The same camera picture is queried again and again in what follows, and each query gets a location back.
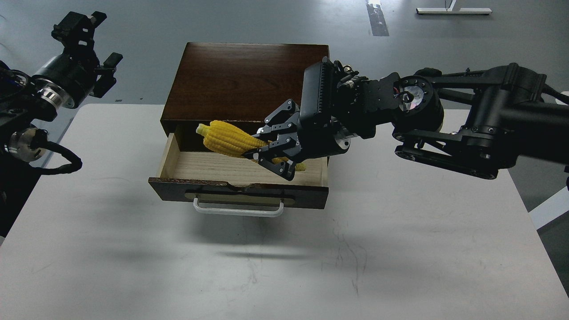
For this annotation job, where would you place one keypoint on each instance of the grey floor tape strip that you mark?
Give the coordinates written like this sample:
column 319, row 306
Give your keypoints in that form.
column 377, row 19

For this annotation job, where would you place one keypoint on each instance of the white furniture part at right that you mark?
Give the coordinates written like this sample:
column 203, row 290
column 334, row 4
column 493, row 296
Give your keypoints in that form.
column 550, row 209

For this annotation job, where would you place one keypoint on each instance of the yellow corn cob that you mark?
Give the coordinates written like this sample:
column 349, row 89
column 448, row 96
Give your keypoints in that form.
column 229, row 140

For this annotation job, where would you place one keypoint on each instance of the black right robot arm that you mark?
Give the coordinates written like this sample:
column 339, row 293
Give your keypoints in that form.
column 474, row 122

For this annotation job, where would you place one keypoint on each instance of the dark wooden drawer cabinet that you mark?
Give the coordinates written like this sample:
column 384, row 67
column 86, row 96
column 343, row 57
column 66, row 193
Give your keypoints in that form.
column 236, row 82

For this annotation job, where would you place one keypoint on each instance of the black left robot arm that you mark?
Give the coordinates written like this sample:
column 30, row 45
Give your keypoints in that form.
column 26, row 151

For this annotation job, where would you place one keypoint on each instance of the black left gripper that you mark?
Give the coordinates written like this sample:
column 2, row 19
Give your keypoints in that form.
column 67, row 79

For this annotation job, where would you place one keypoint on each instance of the white table leg base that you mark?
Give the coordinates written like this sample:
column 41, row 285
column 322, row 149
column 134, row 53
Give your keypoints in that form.
column 454, row 8

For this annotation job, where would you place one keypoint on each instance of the wooden drawer with white handle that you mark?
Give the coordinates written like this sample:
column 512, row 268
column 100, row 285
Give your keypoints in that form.
column 222, row 185

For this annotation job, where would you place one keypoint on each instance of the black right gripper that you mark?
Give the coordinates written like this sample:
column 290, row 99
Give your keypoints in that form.
column 332, row 111

